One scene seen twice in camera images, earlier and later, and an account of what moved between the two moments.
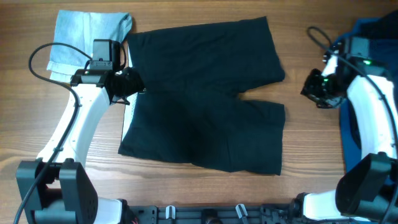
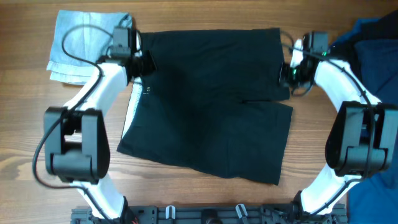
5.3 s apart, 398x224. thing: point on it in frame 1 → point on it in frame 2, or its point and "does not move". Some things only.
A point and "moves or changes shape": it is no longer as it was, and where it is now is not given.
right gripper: x=307 y=90 → x=286 y=80
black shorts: x=191 y=108 moves or changes shape
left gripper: x=135 y=83 → x=150 y=65
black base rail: x=212 y=214 does not move
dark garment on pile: x=385 y=28 does not move
